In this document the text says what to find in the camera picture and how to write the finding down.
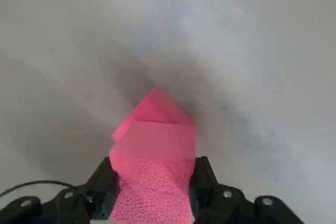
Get red block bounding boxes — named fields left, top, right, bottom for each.
left=109, top=86, right=198, bottom=222

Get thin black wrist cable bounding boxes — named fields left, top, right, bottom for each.
left=0, top=180, right=79, bottom=199

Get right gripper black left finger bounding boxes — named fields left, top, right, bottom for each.
left=0, top=156, right=121, bottom=224

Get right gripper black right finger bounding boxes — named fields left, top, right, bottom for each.
left=188, top=155, right=306, bottom=224

